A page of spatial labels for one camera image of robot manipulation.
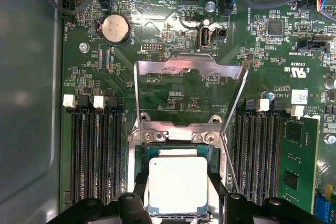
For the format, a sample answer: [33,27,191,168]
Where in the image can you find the black open PC case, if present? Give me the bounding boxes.
[0,0,336,224]

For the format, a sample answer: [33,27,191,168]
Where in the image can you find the round coin battery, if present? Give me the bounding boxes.
[97,14,131,46]

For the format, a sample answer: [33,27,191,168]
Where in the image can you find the RAM slot with white latch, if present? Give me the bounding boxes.
[62,94,82,204]
[93,94,108,204]
[277,104,307,201]
[248,98,270,201]

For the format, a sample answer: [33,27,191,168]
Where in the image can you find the thin metal locking lever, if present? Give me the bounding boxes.
[222,132,241,195]

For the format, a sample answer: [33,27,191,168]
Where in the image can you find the silver CPU chip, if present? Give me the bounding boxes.
[145,146,212,217]

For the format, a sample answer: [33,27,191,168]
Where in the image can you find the white barcode sticker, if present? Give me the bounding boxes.
[291,89,308,104]

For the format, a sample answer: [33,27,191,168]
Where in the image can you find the CPU socket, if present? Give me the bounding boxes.
[127,119,229,224]

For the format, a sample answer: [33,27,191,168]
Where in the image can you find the RAM slot with black latch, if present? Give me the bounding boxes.
[235,98,258,201]
[104,95,123,204]
[78,94,94,204]
[262,99,283,198]

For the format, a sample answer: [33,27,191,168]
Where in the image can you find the green motherboard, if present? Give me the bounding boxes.
[60,0,336,224]

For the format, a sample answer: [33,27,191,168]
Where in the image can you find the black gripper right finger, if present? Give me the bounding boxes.
[204,173,328,224]

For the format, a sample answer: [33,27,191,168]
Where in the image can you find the square black chip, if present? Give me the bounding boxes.
[267,20,284,36]

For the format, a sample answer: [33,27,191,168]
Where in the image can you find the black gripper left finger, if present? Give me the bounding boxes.
[47,172,155,224]

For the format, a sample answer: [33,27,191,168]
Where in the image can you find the internal USB port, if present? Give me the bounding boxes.
[196,19,213,52]

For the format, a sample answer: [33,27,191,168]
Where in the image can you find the metal CPU socket cover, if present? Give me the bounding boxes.
[133,52,249,133]

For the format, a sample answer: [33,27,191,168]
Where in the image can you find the green RAM stick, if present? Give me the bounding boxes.
[277,118,320,210]

